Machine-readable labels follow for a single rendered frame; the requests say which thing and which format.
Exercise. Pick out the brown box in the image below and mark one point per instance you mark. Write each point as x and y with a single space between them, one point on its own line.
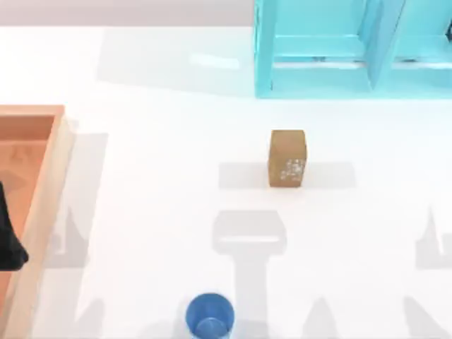
286 159

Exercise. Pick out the light blue rack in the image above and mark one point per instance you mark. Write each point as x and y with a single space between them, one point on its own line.
318 77

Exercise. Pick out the blue cup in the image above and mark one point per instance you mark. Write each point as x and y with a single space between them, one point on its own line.
210 314

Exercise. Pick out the shallow salmon-coloured box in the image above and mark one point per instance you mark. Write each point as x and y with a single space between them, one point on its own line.
39 183

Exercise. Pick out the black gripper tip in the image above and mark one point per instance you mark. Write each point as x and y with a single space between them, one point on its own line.
8 247

